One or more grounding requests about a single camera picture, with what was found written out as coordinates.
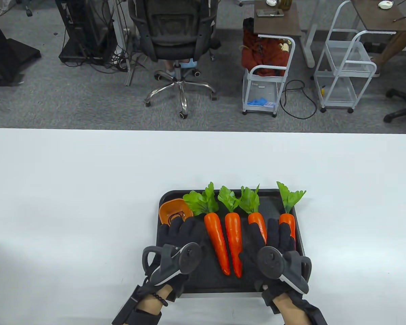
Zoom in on person's left hand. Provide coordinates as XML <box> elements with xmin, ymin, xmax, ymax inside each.
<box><xmin>159</xmin><ymin>217</ymin><xmax>211</xmax><ymax>302</ymax></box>

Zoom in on person's right hand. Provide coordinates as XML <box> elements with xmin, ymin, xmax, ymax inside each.
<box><xmin>239</xmin><ymin>218</ymin><xmax>307</xmax><ymax>315</ymax></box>

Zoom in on orange toy carrot green leaves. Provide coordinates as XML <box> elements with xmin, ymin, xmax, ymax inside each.
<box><xmin>183</xmin><ymin>182</ymin><xmax>231</xmax><ymax>276</ymax></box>
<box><xmin>240</xmin><ymin>184</ymin><xmax>268</xmax><ymax>245</ymax></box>
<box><xmin>276</xmin><ymin>181</ymin><xmax>307</xmax><ymax>241</ymax></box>
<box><xmin>218</xmin><ymin>186</ymin><xmax>243</xmax><ymax>279</ymax></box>

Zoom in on person's left forearm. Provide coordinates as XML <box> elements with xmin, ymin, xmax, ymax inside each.
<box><xmin>135</xmin><ymin>284</ymin><xmax>174</xmax><ymax>315</ymax></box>

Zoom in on person's right forearm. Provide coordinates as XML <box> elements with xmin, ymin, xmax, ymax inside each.
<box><xmin>273</xmin><ymin>293</ymin><xmax>310</xmax><ymax>325</ymax></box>

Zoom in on orange plastic bowl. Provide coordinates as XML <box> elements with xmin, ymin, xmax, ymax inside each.
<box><xmin>158</xmin><ymin>199</ymin><xmax>194</xmax><ymax>224</ymax></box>

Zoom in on black plastic tray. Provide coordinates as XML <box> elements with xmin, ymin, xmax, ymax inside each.
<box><xmin>156</xmin><ymin>189</ymin><xmax>307</xmax><ymax>294</ymax></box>

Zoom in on white rolling cart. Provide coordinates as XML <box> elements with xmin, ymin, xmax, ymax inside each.
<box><xmin>242</xmin><ymin>34</ymin><xmax>296</xmax><ymax>118</ymax></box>
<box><xmin>314</xmin><ymin>0</ymin><xmax>378</xmax><ymax>114</ymax></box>

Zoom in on black chair base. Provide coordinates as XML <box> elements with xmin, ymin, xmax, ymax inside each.
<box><xmin>383</xmin><ymin>89</ymin><xmax>406</xmax><ymax>123</ymax></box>

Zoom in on black office chair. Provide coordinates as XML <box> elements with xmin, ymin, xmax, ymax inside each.
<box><xmin>128</xmin><ymin>0</ymin><xmax>221</xmax><ymax>120</ymax></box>

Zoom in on red fabric bag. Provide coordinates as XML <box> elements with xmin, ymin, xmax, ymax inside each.
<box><xmin>241</xmin><ymin>17</ymin><xmax>290</xmax><ymax>77</ymax></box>

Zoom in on brown top desk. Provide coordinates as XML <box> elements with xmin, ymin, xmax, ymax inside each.
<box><xmin>351</xmin><ymin>0</ymin><xmax>406</xmax><ymax>34</ymax></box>
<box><xmin>253</xmin><ymin>0</ymin><xmax>317</xmax><ymax>68</ymax></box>

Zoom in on black equipment stand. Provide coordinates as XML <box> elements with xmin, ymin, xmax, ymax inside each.
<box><xmin>55</xmin><ymin>0</ymin><xmax>119</xmax><ymax>65</ymax></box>

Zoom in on black covered floor base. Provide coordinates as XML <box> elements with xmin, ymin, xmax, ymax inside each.
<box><xmin>0</xmin><ymin>8</ymin><xmax>42</xmax><ymax>91</ymax></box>

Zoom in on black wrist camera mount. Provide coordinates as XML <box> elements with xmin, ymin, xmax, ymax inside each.
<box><xmin>299</xmin><ymin>300</ymin><xmax>329</xmax><ymax>325</ymax></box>
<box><xmin>112</xmin><ymin>285</ymin><xmax>163</xmax><ymax>325</ymax></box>

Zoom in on black floor cable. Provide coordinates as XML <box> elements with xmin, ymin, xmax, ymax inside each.
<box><xmin>279</xmin><ymin>80</ymin><xmax>318</xmax><ymax>120</ymax></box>

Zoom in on tangle of black cables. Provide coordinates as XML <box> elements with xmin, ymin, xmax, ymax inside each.
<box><xmin>61</xmin><ymin>44</ymin><xmax>146</xmax><ymax>73</ymax></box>

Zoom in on white metal frame post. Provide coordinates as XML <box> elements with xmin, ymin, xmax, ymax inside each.
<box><xmin>113</xmin><ymin>0</ymin><xmax>136</xmax><ymax>86</ymax></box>

